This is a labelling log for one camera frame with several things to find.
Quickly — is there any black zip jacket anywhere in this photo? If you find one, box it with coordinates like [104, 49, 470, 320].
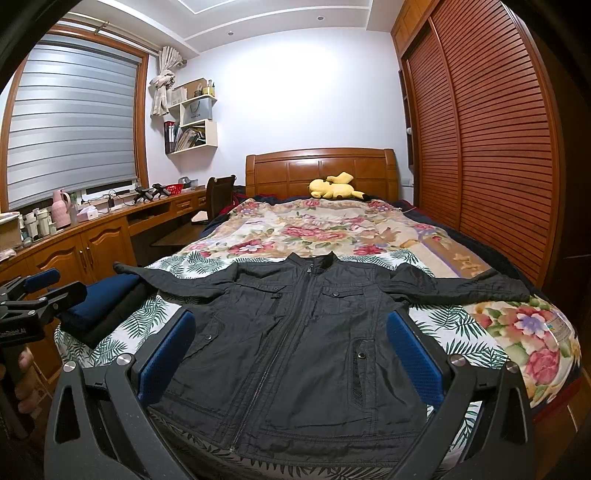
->
[138, 254, 529, 467]

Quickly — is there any folded navy clothes stack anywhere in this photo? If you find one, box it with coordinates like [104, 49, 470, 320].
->
[58, 274, 154, 349]

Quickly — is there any person's left hand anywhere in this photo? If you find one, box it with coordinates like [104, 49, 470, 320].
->
[15, 346, 40, 414]

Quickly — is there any pink thermos jug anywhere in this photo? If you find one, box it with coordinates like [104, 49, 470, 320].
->
[51, 189, 71, 230]

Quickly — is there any wooden desk cabinet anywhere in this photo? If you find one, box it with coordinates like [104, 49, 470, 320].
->
[1, 187, 206, 386]

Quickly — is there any floral and leaf bedspread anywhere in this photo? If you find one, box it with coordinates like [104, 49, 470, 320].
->
[60, 198, 581, 479]

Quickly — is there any small black tripod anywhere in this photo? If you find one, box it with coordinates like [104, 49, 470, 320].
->
[133, 186, 153, 204]

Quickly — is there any grey window blind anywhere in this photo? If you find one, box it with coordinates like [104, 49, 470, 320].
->
[4, 33, 142, 210]

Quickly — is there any red basket on desk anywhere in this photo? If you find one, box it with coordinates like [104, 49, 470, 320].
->
[165, 183, 183, 195]

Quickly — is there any dark wooden chair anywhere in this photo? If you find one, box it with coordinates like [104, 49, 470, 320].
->
[205, 175, 235, 220]

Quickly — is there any tied white curtain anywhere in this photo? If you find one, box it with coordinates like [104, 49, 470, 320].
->
[149, 46, 184, 117]

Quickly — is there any wooden bed headboard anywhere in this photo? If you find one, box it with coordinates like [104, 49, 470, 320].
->
[245, 147, 402, 203]

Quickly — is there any yellow plush toy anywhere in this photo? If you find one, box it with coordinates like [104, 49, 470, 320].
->
[308, 172, 365, 200]

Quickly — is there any brown louvred wardrobe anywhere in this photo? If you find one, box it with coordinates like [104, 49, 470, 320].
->
[391, 0, 564, 285]

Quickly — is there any white wall shelf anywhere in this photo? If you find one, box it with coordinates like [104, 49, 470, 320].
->
[164, 78, 217, 155]

